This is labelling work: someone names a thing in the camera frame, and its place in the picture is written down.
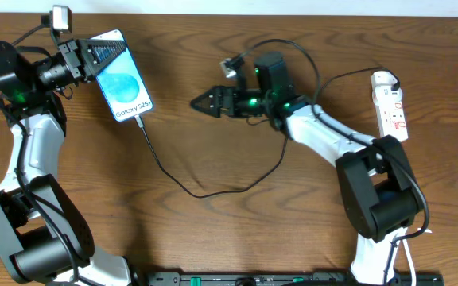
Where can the white USB charger adapter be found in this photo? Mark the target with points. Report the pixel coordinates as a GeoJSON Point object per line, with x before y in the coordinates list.
{"type": "Point", "coordinates": [383, 95]}

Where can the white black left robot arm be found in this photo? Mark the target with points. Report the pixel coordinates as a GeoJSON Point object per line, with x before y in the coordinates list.
{"type": "Point", "coordinates": [43, 236]}

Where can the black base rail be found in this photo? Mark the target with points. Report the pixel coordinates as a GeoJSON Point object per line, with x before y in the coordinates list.
{"type": "Point", "coordinates": [248, 279]}

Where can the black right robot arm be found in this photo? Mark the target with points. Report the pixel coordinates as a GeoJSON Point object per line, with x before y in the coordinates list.
{"type": "Point", "coordinates": [380, 194]}

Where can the white power strip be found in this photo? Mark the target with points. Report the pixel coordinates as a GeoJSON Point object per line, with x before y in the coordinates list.
{"type": "Point", "coordinates": [391, 118]}

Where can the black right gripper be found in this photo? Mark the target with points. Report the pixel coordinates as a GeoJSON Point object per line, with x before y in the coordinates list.
{"type": "Point", "coordinates": [226, 102]}

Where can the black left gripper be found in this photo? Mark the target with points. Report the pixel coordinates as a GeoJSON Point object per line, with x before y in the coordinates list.
{"type": "Point", "coordinates": [74, 59]}

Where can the blue Galaxy smartphone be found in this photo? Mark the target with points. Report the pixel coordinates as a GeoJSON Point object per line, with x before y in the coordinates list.
{"type": "Point", "coordinates": [124, 89]}

